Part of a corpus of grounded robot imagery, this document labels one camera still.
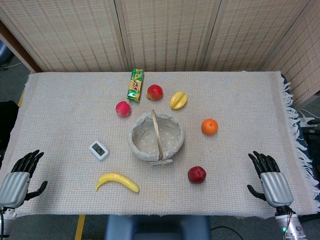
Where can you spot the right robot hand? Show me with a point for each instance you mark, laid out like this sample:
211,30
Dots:
276,186

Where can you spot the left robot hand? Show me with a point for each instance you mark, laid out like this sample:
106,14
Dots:
13,185

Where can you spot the orange fruit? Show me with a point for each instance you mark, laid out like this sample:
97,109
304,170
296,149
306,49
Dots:
209,126

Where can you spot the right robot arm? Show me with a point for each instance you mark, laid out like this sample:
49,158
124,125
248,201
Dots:
290,225

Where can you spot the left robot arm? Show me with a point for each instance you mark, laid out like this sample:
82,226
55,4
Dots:
6,221

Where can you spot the white woven tablecloth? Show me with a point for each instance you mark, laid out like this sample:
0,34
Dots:
75,120

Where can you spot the grey fabric basket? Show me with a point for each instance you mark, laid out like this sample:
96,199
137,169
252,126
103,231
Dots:
156,138

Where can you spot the black equipment box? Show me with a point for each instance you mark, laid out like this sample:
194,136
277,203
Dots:
6,122

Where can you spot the white power strip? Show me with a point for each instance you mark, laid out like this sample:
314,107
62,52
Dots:
306,120

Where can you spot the dark red apple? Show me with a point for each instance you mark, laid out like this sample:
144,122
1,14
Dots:
197,174

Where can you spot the white digital clock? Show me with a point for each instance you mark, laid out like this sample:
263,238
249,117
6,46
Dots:
99,150

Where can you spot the yellow banana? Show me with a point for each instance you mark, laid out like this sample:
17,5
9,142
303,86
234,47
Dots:
117,181

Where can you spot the yellow starfruit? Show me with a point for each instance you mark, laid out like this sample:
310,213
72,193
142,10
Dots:
178,100

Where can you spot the blue chair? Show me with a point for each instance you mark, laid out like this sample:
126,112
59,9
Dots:
5,53

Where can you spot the red yellow apple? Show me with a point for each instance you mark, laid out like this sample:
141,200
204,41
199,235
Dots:
154,92

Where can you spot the green snack package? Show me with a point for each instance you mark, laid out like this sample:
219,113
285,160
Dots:
135,85

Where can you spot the bamboo folding screen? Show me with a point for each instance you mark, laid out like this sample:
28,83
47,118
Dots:
160,35

